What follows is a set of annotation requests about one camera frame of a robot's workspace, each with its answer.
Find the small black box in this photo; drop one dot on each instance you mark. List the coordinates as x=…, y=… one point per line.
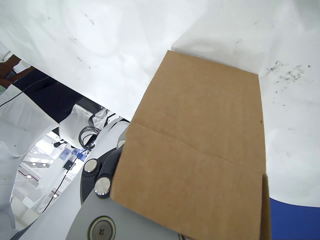
x=69, y=165

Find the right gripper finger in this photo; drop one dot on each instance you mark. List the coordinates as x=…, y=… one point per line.
x=107, y=161

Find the small brown carton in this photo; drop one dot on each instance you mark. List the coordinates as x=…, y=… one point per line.
x=195, y=136

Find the person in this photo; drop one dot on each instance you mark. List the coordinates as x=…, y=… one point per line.
x=47, y=93

